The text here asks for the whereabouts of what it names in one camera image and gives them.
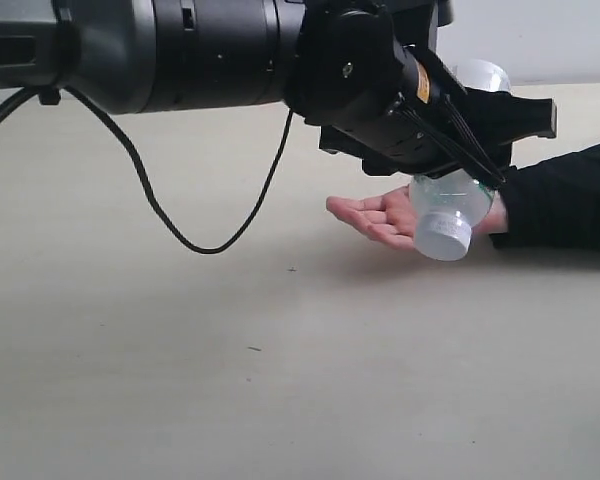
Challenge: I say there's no black sleeved forearm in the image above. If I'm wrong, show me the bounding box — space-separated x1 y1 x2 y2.
490 144 600 252

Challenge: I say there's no person's open bare hand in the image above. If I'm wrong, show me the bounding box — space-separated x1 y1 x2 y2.
325 185 509 251

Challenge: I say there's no clear green label water bottle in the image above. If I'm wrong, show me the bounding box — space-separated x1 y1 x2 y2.
408 59 511 261

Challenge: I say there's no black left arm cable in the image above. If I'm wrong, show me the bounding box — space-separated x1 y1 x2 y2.
0 87 509 255

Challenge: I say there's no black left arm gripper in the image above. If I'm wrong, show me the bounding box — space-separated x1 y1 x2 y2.
318 47 557 179

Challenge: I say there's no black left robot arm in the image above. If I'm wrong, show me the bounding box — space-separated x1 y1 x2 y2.
0 1 557 186

